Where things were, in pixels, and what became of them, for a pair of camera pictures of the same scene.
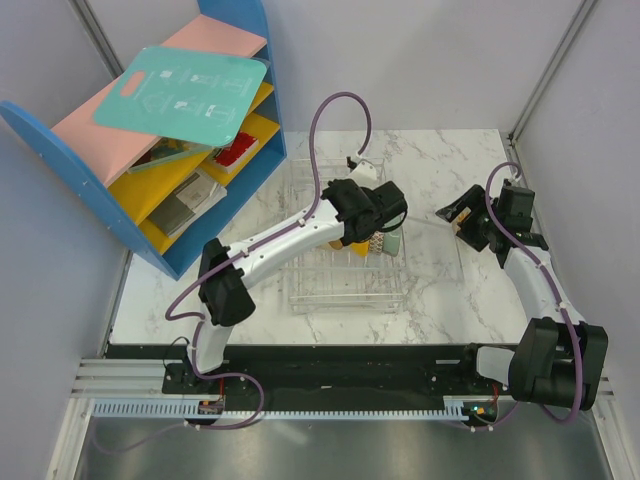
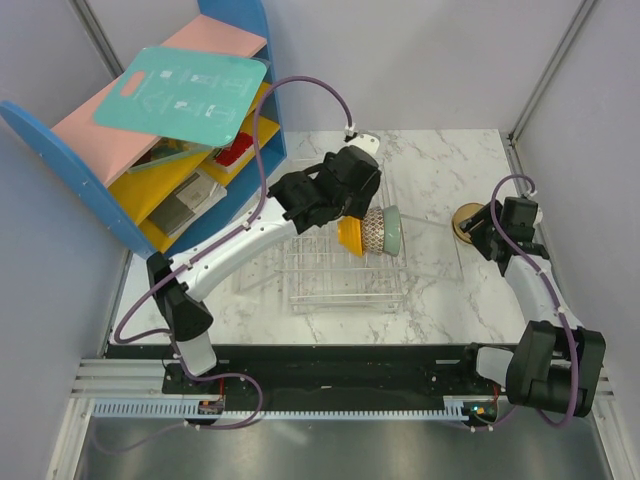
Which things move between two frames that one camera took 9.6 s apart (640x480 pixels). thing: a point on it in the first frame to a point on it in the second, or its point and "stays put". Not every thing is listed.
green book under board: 167,150 stays put
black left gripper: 331,183 to 360,204
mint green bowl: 391,240 stays put
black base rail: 331,370 stays put
